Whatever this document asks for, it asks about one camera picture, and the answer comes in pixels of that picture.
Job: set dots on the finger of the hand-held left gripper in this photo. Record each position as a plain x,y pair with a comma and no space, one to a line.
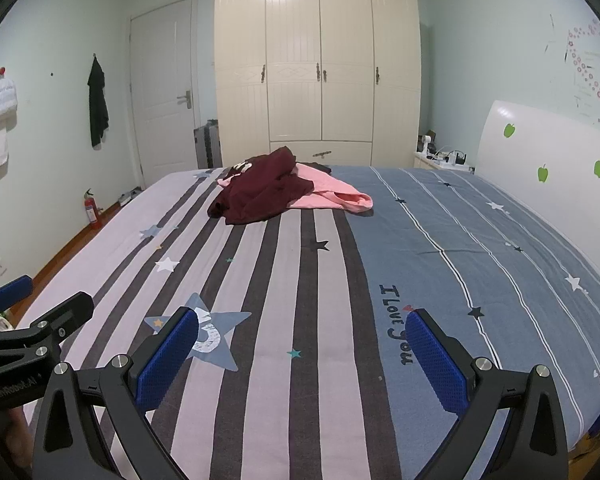
65,312
12,290

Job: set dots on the white plastic bag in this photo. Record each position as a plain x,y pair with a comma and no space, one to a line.
2,100

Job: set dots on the white tabletop appliance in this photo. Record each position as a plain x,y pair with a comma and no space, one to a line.
426,142

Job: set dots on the red fire extinguisher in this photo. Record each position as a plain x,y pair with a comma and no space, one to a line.
91,210

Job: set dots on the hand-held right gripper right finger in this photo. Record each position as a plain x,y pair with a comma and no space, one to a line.
437,360

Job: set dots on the pink flower wall decal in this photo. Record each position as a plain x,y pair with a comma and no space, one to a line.
587,67

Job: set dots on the pink garment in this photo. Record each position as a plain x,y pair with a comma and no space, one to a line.
330,195

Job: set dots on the dark hanging garment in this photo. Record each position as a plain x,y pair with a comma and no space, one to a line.
97,105

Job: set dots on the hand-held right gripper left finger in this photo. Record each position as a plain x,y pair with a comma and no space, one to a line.
167,355

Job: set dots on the dark ribbed suitcase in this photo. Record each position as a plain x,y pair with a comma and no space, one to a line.
207,145

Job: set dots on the white room door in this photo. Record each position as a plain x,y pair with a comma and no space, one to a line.
160,60

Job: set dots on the white bed headboard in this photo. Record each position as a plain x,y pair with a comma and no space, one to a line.
555,210

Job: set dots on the white nightstand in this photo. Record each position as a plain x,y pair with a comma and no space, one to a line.
425,162

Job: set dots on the maroon polo shirt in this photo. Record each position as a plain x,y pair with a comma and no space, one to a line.
260,190

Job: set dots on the white power strip with chargers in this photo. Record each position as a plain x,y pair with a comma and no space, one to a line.
452,159

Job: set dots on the cream four-door wardrobe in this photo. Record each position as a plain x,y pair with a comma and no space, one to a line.
292,60

